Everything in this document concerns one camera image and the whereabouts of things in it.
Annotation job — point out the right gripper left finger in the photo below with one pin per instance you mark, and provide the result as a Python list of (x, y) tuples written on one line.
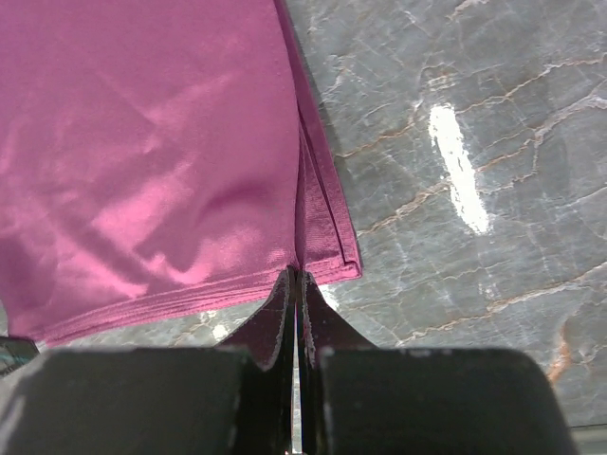
[(232, 398)]

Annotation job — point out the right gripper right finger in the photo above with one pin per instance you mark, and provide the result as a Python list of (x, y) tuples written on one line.
[(357, 398)]

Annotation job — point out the purple cloth napkin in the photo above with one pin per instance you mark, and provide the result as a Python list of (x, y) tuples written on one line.
[(158, 159)]

